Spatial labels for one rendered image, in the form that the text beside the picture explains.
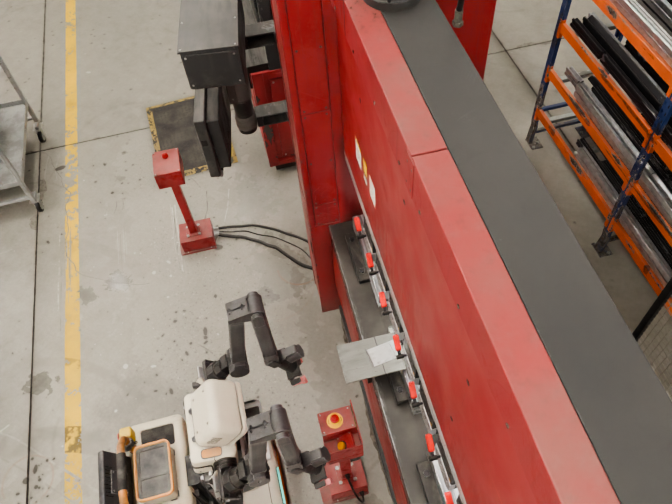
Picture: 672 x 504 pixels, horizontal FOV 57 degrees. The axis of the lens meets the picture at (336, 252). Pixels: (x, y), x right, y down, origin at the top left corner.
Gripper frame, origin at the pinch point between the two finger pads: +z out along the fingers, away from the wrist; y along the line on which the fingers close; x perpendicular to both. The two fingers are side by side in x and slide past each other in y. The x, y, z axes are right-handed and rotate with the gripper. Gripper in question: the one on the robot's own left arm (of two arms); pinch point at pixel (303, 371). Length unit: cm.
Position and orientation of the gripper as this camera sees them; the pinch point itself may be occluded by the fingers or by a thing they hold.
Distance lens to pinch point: 270.1
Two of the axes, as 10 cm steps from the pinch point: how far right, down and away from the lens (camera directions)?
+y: -2.5, -7.8, 5.8
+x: -8.4, 4.7, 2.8
